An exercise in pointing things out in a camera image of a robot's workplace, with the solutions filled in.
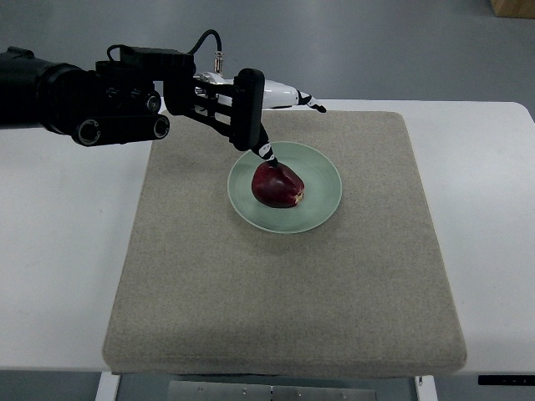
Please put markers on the black table control panel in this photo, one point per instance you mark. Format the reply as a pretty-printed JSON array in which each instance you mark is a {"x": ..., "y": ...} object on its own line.
[{"x": 506, "y": 380}]

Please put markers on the grey metal base plate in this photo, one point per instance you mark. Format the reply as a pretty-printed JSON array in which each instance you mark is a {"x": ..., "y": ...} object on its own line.
[{"x": 183, "y": 391}]

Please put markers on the white table leg left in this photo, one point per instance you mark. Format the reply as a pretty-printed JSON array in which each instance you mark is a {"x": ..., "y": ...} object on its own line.
[{"x": 108, "y": 387}]

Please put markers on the grey fabric cushion mat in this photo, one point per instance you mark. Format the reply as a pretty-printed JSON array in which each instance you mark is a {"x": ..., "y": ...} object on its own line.
[{"x": 364, "y": 295}]

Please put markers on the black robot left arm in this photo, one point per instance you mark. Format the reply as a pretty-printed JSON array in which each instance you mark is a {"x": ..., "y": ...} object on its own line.
[{"x": 119, "y": 101}]

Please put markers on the black ribbed near finger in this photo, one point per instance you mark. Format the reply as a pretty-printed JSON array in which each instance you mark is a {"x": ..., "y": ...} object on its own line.
[{"x": 248, "y": 133}]

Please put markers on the cardboard box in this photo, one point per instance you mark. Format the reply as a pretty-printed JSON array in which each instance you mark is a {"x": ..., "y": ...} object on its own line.
[{"x": 513, "y": 8}]

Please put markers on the white black-tipped far finger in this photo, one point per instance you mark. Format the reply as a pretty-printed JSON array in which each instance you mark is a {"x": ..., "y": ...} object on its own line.
[{"x": 281, "y": 96}]

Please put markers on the dark red apple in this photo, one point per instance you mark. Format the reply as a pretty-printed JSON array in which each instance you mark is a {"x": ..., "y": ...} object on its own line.
[{"x": 277, "y": 186}]

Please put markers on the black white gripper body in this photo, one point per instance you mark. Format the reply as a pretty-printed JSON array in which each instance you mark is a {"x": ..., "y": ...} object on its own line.
[{"x": 185, "y": 92}]

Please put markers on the white table leg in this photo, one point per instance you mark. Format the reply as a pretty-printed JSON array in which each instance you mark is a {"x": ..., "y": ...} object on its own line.
[
  {"x": 425, "y": 388},
  {"x": 108, "y": 387}
]

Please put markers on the white table leg right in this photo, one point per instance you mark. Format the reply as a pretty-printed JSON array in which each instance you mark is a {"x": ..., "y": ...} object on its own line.
[{"x": 425, "y": 388}]

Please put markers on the pale green round plate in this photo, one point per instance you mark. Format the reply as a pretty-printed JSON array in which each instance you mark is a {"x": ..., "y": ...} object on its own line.
[{"x": 322, "y": 190}]

